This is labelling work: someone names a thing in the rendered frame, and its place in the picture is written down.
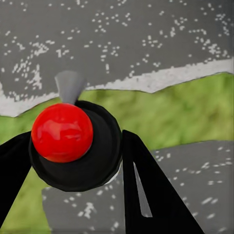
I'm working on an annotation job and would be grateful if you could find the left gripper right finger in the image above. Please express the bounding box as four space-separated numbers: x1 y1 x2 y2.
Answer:
122 130 205 234

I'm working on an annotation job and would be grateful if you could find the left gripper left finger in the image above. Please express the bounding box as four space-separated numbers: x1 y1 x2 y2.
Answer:
0 131 32 228

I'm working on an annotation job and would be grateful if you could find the insectifuge atomizer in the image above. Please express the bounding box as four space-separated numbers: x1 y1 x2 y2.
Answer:
28 72 123 192

